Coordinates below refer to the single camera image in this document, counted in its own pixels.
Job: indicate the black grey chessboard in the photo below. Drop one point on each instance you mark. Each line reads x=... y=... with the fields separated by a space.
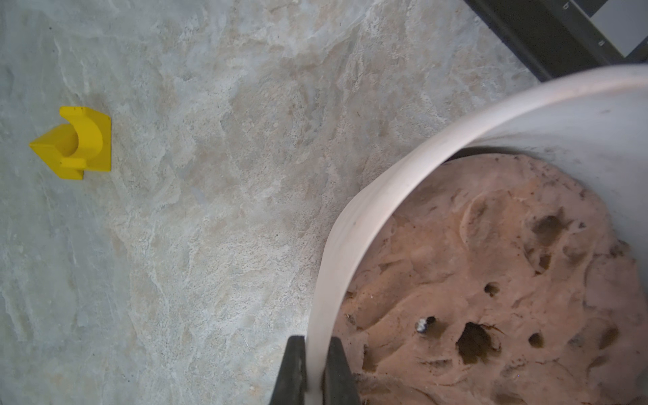
x=557 y=38

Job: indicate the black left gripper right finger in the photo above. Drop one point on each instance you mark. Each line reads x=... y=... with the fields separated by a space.
x=339 y=386

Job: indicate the white ribbed ceramic pot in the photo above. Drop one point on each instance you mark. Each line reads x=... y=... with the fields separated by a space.
x=504 y=261

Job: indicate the yellow plastic block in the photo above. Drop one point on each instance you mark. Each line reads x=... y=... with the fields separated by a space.
x=82 y=144

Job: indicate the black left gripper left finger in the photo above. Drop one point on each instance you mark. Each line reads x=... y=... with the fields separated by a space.
x=290 y=384

